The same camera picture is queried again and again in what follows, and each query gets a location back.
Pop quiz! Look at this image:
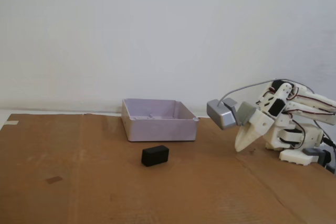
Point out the grey table clamp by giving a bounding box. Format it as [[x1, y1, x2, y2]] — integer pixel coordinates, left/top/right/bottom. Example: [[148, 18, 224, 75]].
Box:
[[303, 148, 333, 168]]

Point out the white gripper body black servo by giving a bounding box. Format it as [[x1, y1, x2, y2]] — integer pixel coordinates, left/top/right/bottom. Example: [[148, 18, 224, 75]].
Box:
[[248, 98, 287, 137]]

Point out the black power cable plug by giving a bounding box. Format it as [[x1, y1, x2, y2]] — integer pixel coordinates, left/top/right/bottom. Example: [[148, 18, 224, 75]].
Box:
[[321, 136, 336, 149]]

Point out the grey webcam cable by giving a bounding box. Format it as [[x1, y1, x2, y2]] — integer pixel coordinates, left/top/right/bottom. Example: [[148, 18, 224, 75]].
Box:
[[218, 78, 314, 106]]

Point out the brown cardboard sheet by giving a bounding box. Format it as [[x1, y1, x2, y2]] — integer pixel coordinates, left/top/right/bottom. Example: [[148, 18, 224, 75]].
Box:
[[236, 153, 336, 224], [0, 113, 297, 224]]

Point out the silver webcam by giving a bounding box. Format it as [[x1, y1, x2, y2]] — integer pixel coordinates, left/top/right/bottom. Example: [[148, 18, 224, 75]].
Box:
[[206, 99, 237, 131]]

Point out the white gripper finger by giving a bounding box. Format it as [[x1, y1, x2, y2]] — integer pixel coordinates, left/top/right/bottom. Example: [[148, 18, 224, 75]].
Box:
[[235, 124, 262, 153]]

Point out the black rectangular block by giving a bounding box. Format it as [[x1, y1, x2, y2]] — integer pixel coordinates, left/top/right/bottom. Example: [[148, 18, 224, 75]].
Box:
[[141, 144, 169, 167]]

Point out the grey webcam mount bracket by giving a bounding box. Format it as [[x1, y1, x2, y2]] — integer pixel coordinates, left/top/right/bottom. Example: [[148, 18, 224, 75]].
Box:
[[223, 98, 257, 126]]

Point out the pale plastic open box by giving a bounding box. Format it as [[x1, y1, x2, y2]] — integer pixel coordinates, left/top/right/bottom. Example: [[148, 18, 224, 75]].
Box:
[[121, 99, 199, 143]]

